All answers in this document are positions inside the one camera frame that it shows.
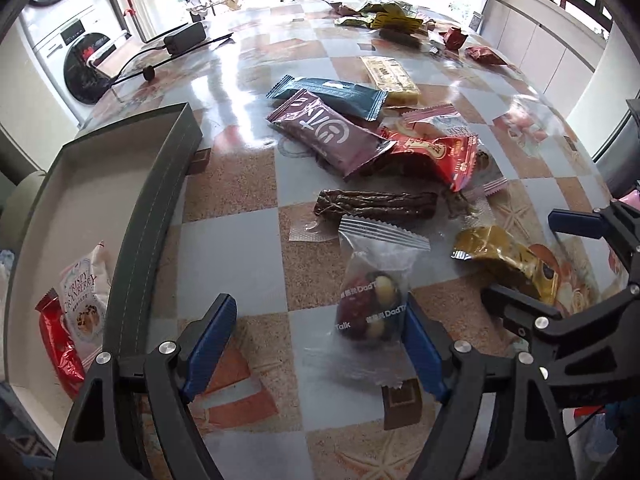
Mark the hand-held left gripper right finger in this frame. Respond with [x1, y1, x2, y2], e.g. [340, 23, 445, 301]
[402, 305, 573, 480]

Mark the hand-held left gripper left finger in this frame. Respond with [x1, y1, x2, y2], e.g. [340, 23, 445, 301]
[55, 292, 238, 480]

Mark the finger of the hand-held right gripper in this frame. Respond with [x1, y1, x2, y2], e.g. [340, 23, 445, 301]
[480, 283, 565, 345]
[547, 199, 640, 267]

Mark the gold snack packet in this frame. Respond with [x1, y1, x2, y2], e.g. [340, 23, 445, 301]
[451, 226, 561, 306]

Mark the clear packet of mixed nuts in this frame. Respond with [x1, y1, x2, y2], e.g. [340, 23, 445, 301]
[305, 214, 431, 391]

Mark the grey cardboard box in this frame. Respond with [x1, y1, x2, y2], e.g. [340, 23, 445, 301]
[0, 102, 203, 456]

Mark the pale yellow snack packet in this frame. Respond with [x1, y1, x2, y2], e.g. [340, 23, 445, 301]
[361, 56, 421, 107]

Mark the person's right hand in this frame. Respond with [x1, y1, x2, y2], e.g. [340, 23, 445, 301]
[605, 401, 640, 432]

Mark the small clear pink-edged packet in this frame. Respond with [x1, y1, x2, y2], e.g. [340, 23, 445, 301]
[447, 146, 508, 221]

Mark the white cranberry snack packet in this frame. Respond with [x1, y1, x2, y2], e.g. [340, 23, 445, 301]
[59, 242, 113, 366]

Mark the plain red snack packet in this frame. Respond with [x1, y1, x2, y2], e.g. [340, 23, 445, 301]
[35, 289, 86, 401]

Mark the red gold-print snack packet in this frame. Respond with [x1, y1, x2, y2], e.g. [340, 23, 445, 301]
[380, 127, 478, 193]

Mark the clear packet of brown sticks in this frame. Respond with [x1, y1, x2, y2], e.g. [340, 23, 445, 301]
[290, 188, 440, 243]

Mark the white pink-edged snack packet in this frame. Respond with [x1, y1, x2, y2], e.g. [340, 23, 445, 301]
[400, 104, 476, 141]

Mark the crumpled red snack packet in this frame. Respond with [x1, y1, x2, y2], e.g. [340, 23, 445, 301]
[465, 45, 508, 67]

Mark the maroon snack packet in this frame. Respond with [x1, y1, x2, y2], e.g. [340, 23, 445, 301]
[266, 89, 398, 181]

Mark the bright yellow snack bag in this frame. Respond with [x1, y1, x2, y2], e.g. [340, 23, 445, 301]
[372, 10, 425, 33]

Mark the teal snack packet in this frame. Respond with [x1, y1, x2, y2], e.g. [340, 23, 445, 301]
[266, 75, 389, 122]

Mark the large yellow-green snack bag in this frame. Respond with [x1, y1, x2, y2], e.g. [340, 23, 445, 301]
[350, 0, 416, 16]

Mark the black power adapter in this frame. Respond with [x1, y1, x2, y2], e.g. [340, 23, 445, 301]
[164, 22, 207, 56]

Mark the white washing machine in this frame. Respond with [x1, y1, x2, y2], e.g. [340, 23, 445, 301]
[20, 5, 133, 108]

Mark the black power cable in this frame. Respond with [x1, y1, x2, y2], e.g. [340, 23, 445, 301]
[111, 32, 234, 84]

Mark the red mop handle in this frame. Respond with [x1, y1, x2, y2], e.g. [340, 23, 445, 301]
[124, 0, 147, 43]

